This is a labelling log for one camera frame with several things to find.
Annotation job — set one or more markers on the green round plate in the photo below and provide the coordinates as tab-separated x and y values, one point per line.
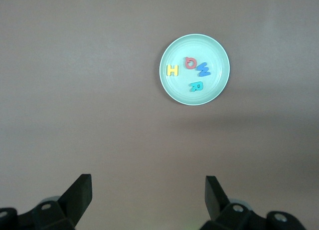
214	53

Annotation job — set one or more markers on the pink capital letter Q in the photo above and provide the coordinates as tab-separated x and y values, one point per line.
186	63

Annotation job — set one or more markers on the brown table cover sheet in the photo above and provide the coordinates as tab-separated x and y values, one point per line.
74	90

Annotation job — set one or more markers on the teal capital letter R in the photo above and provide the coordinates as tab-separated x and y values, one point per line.
192	85

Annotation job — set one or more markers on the blue capital letter M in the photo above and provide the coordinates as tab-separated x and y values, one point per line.
205	71

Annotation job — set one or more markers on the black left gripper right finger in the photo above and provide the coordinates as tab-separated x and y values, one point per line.
214	200

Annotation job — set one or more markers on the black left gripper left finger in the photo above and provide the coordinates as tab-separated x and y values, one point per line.
77	200

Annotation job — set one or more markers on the yellow capital letter H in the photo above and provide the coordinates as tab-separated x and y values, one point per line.
172	70

